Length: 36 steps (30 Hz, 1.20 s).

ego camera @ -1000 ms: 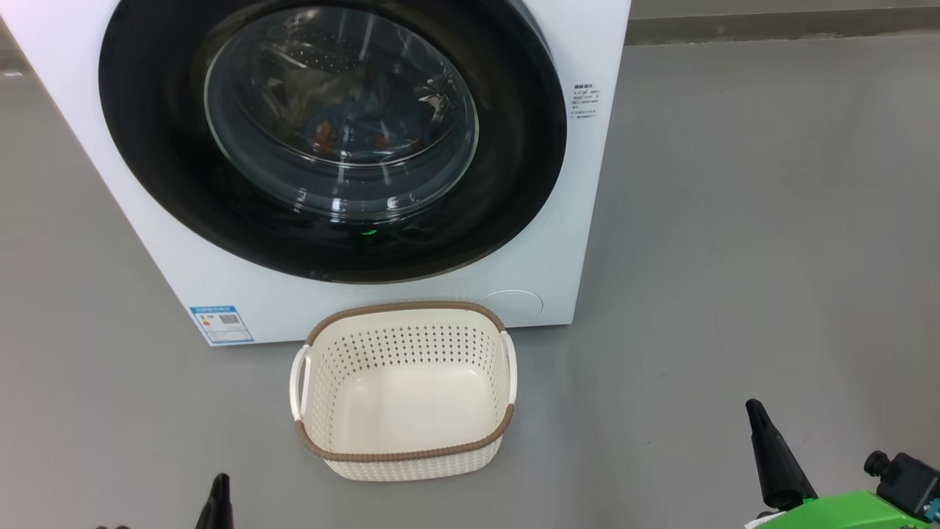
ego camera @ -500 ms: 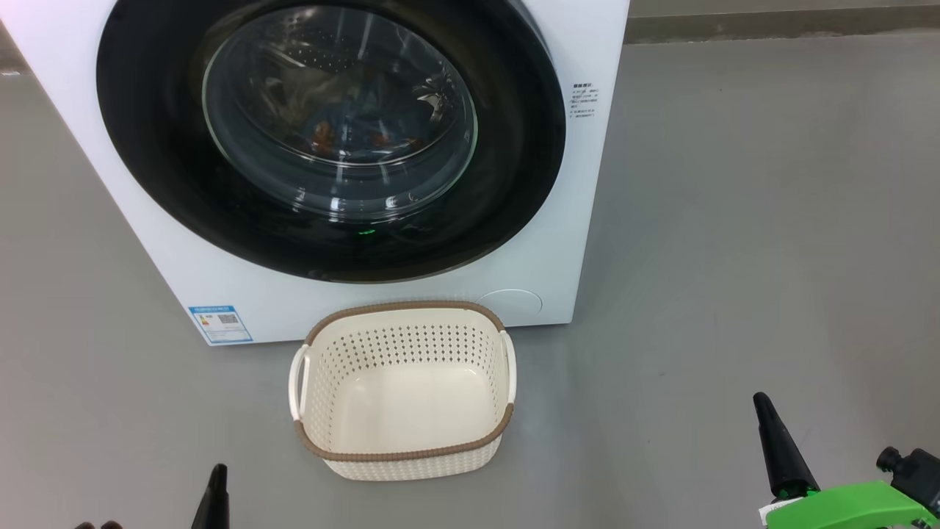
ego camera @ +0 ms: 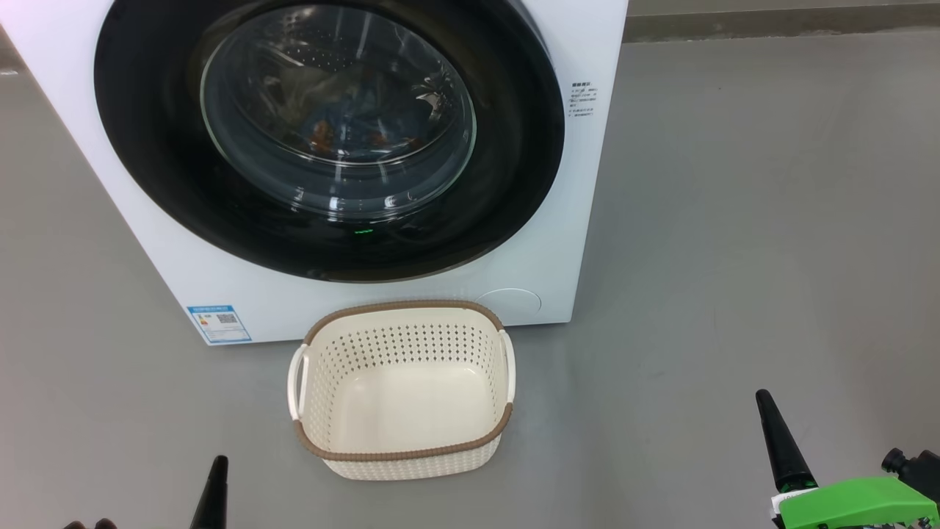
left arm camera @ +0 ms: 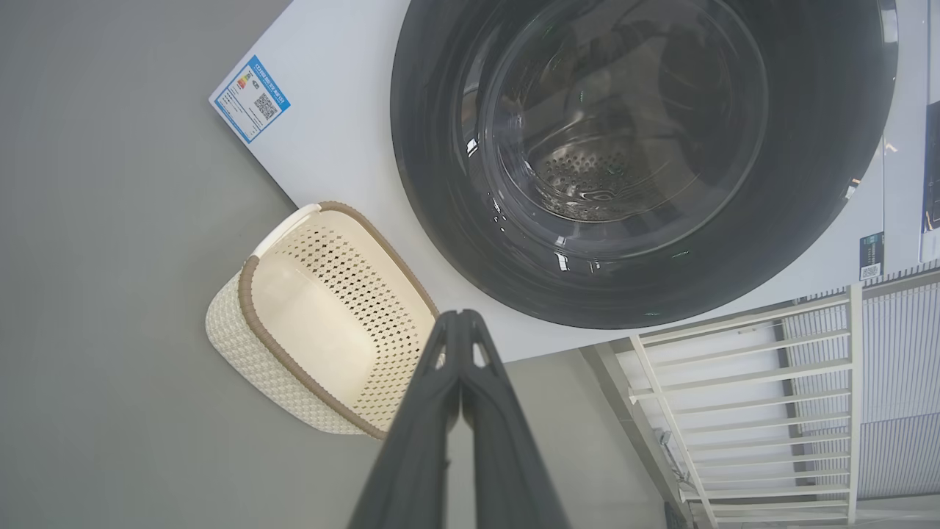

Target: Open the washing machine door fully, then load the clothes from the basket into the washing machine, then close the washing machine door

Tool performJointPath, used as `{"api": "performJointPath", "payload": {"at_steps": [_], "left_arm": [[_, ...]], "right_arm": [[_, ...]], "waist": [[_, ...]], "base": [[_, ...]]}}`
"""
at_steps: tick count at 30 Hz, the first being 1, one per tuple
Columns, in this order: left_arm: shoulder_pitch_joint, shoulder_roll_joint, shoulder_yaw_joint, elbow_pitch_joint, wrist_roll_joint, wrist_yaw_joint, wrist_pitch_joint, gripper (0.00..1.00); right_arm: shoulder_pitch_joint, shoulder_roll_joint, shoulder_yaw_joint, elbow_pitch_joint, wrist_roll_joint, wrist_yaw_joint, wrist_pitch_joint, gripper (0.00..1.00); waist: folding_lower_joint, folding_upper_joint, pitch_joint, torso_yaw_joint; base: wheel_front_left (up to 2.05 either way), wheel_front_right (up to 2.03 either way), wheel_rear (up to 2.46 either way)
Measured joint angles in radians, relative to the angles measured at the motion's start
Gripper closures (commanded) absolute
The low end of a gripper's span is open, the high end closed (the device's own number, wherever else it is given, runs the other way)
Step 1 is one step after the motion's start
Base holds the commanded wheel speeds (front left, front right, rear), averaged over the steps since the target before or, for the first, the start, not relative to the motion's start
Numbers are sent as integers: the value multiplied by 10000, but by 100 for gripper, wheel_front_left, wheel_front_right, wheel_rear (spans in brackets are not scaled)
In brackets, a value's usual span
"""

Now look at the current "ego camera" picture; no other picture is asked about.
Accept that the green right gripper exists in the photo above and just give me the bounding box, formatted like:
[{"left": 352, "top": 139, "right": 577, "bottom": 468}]
[{"left": 755, "top": 389, "right": 940, "bottom": 529}]

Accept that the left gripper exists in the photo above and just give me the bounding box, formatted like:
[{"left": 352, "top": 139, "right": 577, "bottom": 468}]
[{"left": 62, "top": 455, "right": 229, "bottom": 529}]

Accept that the black round glass washer door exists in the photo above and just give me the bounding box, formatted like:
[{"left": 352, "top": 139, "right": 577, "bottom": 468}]
[{"left": 93, "top": 0, "right": 566, "bottom": 284}]

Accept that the blue cartoon print garment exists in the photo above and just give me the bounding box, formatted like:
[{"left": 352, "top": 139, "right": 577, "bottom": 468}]
[{"left": 279, "top": 73, "right": 427, "bottom": 159}]

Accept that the cream perforated laundry basket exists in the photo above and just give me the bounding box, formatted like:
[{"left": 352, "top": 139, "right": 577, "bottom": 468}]
[{"left": 286, "top": 299, "right": 516, "bottom": 481}]

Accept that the white front-load washing machine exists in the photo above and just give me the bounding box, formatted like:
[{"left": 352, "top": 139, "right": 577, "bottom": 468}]
[{"left": 0, "top": 0, "right": 630, "bottom": 346}]

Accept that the blue energy label sticker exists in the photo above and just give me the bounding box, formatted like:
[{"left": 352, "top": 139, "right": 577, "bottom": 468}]
[{"left": 187, "top": 305, "right": 252, "bottom": 345}]

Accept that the round white filter cover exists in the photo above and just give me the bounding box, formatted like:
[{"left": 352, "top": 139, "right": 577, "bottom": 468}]
[{"left": 474, "top": 288, "right": 543, "bottom": 325}]

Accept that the printed text warning label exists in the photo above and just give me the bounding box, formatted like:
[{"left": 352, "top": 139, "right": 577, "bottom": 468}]
[{"left": 569, "top": 81, "right": 601, "bottom": 118}]

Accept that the perforated steel washer drum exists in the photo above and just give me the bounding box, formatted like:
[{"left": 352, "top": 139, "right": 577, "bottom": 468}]
[{"left": 213, "top": 7, "right": 471, "bottom": 170}]

